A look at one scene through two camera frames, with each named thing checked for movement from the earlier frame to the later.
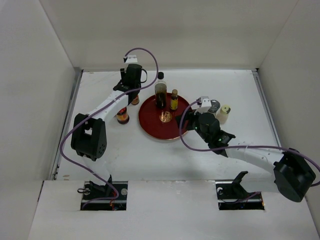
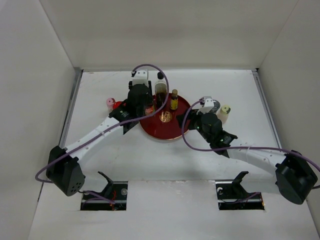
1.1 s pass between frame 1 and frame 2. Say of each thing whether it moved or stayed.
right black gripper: stayed
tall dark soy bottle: stayed
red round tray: stayed
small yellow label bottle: stayed
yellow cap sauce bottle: moved
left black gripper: moved
